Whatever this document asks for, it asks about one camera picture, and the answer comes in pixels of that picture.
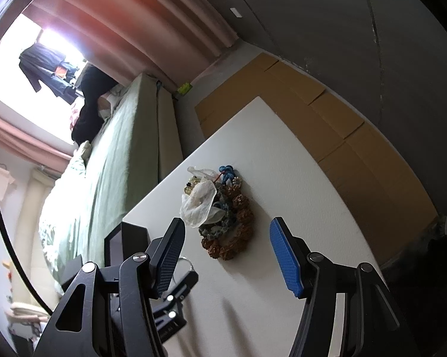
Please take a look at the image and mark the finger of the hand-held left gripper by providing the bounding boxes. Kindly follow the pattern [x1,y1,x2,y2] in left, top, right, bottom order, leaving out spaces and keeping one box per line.
[166,271,200,303]
[153,300,186,343]

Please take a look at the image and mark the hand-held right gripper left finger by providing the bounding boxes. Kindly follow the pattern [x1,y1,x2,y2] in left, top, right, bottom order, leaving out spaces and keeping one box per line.
[33,217,187,357]

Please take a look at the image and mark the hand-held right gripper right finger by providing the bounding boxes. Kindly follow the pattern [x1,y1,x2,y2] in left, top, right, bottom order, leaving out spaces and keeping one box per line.
[269,216,422,357]

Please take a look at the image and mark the black jewelry box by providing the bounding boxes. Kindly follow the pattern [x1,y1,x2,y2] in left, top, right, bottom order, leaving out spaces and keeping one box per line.
[103,222,150,269]

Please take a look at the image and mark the brown knobby bead bracelet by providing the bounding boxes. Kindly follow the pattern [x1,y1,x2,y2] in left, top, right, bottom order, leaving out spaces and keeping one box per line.
[200,183,254,263]

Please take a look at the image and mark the clear plastic bag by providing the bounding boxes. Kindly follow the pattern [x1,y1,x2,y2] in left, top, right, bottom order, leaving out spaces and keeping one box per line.
[180,166,225,228]

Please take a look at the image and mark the blue knotted cord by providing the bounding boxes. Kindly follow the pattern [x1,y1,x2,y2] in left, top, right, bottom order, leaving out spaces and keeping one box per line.
[217,164,239,187]

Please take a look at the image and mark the green floral duvet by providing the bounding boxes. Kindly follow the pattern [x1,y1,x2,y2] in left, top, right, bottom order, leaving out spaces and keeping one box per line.
[37,140,95,284]

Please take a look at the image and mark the bed with green sheet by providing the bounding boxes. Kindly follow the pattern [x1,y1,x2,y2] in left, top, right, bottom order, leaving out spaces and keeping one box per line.
[37,72,185,287]

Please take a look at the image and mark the brown cardboard floor sheets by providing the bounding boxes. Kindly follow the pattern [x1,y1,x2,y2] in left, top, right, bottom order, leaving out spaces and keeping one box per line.
[195,53,440,265]

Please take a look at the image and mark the cream padded headboard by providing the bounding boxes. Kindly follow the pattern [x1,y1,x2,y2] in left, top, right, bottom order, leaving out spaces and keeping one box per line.
[16,169,57,261]

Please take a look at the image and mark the narrow pink curtain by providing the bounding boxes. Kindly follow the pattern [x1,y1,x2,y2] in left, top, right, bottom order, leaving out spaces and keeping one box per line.
[0,109,80,165]

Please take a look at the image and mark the hanging dark clothes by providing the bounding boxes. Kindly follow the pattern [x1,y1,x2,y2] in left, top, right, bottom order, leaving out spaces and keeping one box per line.
[18,42,87,102]

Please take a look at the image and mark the wide pink curtain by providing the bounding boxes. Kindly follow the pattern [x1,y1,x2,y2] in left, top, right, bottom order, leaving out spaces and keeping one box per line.
[23,0,243,87]

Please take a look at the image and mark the black cable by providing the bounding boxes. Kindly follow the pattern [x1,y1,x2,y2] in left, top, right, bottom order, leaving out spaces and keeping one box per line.
[0,179,51,315]

